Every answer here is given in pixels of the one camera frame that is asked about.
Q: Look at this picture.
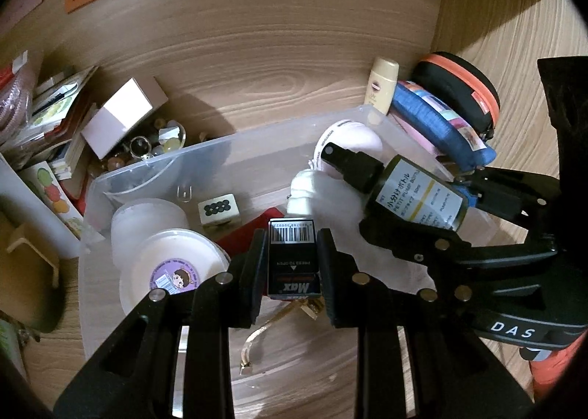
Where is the blue zip pouch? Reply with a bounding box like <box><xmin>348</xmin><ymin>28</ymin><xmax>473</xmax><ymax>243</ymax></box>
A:
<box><xmin>390</xmin><ymin>80</ymin><xmax>498</xmax><ymax>172</ymax></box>

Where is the white green mahjong tile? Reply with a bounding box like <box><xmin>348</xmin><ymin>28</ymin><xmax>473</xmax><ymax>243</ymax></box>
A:
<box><xmin>197</xmin><ymin>196</ymin><xmax>241</xmax><ymax>229</ymax></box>

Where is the white desk stand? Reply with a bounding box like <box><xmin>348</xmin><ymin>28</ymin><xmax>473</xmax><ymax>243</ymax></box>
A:
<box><xmin>0</xmin><ymin>153</ymin><xmax>88</xmax><ymax>260</ymax></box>

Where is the white round tape roll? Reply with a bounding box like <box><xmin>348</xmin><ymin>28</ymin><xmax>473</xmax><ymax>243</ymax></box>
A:
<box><xmin>118</xmin><ymin>228</ymin><xmax>230</xmax><ymax>324</ymax></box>

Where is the dark green spray bottle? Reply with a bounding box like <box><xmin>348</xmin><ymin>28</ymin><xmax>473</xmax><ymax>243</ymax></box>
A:
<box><xmin>320</xmin><ymin>143</ymin><xmax>469</xmax><ymax>232</ymax></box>

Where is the red flat case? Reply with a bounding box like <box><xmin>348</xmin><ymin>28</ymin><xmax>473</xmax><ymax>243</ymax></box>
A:
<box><xmin>215</xmin><ymin>207</ymin><xmax>281</xmax><ymax>257</ymax></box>

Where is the clear plastic storage box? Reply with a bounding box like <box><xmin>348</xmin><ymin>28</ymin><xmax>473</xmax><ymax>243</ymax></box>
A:
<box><xmin>77</xmin><ymin>105</ymin><xmax>502</xmax><ymax>385</ymax></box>

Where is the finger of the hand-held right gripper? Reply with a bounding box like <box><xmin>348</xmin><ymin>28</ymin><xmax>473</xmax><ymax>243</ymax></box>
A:
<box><xmin>358</xmin><ymin>212</ymin><xmax>559</xmax><ymax>305</ymax></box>
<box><xmin>443</xmin><ymin>165</ymin><xmax>564</xmax><ymax>223</ymax></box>

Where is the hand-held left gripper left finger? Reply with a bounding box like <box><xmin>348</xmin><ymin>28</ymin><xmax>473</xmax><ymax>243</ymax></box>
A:
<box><xmin>54</xmin><ymin>228</ymin><xmax>272</xmax><ymax>419</ymax></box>

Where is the black orange zip case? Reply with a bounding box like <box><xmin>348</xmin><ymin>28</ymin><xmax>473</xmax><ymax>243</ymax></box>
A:
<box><xmin>411</xmin><ymin>51</ymin><xmax>501</xmax><ymax>142</ymax></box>

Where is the black staples box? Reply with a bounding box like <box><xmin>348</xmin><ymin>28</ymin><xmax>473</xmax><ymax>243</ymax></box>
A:
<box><xmin>266</xmin><ymin>218</ymin><xmax>321</xmax><ymax>300</ymax></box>

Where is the stack of books and cards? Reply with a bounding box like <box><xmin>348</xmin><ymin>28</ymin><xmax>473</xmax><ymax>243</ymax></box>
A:
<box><xmin>28</xmin><ymin>65</ymin><xmax>100</xmax><ymax>199</ymax></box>

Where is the white round tub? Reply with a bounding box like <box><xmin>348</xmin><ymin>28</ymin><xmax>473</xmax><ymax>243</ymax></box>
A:
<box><xmin>110</xmin><ymin>198</ymin><xmax>190</xmax><ymax>273</ymax></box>

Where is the clear plastic bag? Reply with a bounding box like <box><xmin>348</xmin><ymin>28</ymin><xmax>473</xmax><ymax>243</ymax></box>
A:
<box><xmin>0</xmin><ymin>51</ymin><xmax>43</xmax><ymax>144</ymax></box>

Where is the pink flat pouch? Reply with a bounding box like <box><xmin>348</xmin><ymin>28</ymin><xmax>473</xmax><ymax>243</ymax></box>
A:
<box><xmin>397</xmin><ymin>113</ymin><xmax>442</xmax><ymax>156</ymax></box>

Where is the cream lotion bottle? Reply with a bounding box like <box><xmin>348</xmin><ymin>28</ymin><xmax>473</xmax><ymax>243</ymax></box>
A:
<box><xmin>364</xmin><ymin>57</ymin><xmax>399</xmax><ymax>115</ymax></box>

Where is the small white cardboard box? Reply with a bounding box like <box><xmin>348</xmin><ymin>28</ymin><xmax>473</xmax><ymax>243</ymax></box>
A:
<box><xmin>82</xmin><ymin>76</ymin><xmax>169</xmax><ymax>159</ymax></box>

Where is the red cloth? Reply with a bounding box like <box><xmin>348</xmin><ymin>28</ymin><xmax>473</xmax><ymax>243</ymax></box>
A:
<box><xmin>517</xmin><ymin>336</ymin><xmax>585</xmax><ymax>415</ymax></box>

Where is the pile of glass beads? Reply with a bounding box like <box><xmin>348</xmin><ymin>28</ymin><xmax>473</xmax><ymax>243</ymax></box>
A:
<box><xmin>92</xmin><ymin>116</ymin><xmax>187</xmax><ymax>172</ymax></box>

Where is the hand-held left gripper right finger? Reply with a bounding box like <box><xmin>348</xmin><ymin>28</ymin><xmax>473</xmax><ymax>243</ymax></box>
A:
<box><xmin>317</xmin><ymin>228</ymin><xmax>534</xmax><ymax>419</ymax></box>

